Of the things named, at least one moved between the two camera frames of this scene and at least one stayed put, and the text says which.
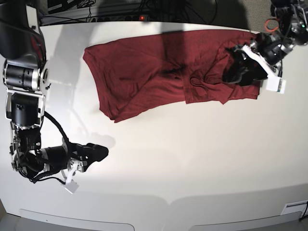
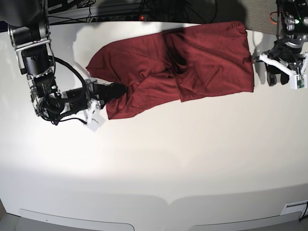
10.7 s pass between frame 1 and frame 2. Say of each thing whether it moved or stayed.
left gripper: moved
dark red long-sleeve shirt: moved
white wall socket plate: stayed
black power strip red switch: stayed
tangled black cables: stayed
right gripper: moved
